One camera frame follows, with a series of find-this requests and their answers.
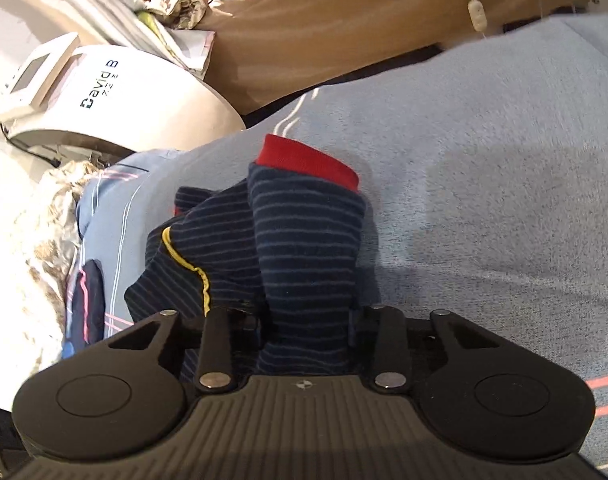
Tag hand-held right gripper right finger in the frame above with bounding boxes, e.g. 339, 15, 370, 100
348, 305, 501, 394

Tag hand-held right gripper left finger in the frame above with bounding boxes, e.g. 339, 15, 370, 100
106, 301, 265, 394

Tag navy striped shirt red trim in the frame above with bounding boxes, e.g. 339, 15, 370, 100
124, 133, 381, 377

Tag pile of crumpled clothes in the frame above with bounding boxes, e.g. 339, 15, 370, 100
13, 0, 218, 80

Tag light blue striped cloth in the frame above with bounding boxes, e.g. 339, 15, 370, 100
64, 148, 196, 357

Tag light blue plaid blanket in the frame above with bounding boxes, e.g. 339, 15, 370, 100
184, 12, 608, 467

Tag crumpled tan cloth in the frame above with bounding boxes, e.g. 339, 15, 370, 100
26, 156, 111, 282

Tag white device with screen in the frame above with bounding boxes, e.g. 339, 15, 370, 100
0, 31, 246, 162

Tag cream fuzzy blanket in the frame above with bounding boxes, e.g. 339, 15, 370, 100
0, 124, 81, 407

